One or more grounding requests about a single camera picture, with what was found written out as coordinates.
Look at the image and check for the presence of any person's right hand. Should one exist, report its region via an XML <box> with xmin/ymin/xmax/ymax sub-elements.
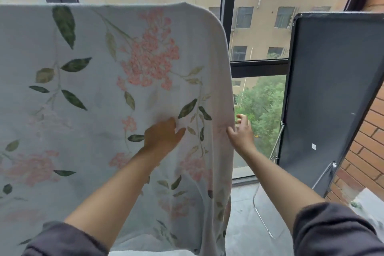
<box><xmin>226</xmin><ymin>113</ymin><xmax>258</xmax><ymax>157</ymax></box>

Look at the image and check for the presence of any person's left hand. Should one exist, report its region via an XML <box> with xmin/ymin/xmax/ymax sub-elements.
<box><xmin>144</xmin><ymin>117</ymin><xmax>186</xmax><ymax>160</ymax></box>

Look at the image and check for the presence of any floral light blue bedsheet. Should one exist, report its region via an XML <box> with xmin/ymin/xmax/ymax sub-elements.
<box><xmin>0</xmin><ymin>2</ymin><xmax>236</xmax><ymax>256</ymax></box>

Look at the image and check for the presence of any person's left forearm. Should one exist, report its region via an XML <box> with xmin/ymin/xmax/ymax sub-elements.
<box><xmin>64</xmin><ymin>148</ymin><xmax>162</xmax><ymax>250</ymax></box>

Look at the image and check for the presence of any person's right forearm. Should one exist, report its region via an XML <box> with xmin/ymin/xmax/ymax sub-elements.
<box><xmin>243</xmin><ymin>148</ymin><xmax>326</xmax><ymax>235</ymax></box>

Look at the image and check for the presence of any person's dark right sleeve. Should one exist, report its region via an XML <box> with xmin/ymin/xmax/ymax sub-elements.
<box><xmin>292</xmin><ymin>202</ymin><xmax>384</xmax><ymax>256</ymax></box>

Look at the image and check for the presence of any person's dark sleeve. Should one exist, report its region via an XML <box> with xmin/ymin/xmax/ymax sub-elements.
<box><xmin>22</xmin><ymin>221</ymin><xmax>108</xmax><ymax>256</ymax></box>
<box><xmin>292</xmin><ymin>202</ymin><xmax>384</xmax><ymax>256</ymax></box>

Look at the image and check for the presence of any person's dark left sleeve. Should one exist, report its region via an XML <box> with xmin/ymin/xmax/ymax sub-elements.
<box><xmin>22</xmin><ymin>221</ymin><xmax>108</xmax><ymax>256</ymax></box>

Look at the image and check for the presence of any black flat panel board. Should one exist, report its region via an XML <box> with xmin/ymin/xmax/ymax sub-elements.
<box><xmin>253</xmin><ymin>11</ymin><xmax>384</xmax><ymax>240</ymax></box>

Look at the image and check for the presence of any long beige building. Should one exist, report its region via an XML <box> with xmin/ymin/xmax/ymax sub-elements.
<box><xmin>76</xmin><ymin>0</ymin><xmax>364</xmax><ymax>106</ymax></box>

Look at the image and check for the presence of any white wall mounting plate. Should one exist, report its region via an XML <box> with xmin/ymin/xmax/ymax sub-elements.
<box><xmin>348</xmin><ymin>188</ymin><xmax>384</xmax><ymax>226</ymax></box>

